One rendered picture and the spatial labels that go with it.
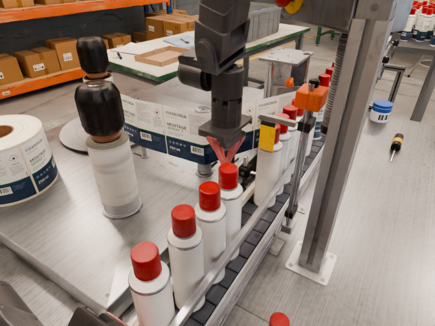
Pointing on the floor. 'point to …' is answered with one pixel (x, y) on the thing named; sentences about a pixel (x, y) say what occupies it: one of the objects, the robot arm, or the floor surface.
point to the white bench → (171, 72)
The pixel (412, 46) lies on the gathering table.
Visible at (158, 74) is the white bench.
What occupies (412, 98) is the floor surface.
